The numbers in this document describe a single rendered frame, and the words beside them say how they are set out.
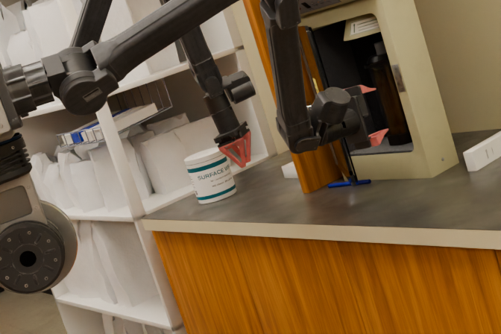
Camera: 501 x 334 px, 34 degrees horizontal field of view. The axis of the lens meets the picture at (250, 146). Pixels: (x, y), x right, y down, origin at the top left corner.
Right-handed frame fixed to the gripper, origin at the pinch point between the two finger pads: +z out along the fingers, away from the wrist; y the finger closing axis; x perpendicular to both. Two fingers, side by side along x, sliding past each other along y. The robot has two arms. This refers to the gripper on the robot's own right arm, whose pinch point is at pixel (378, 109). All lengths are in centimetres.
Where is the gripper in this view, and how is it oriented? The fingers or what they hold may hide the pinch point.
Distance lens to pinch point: 187.9
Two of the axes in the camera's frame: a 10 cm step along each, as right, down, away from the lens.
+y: -3.1, -9.5, -0.7
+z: 7.6, -2.8, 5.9
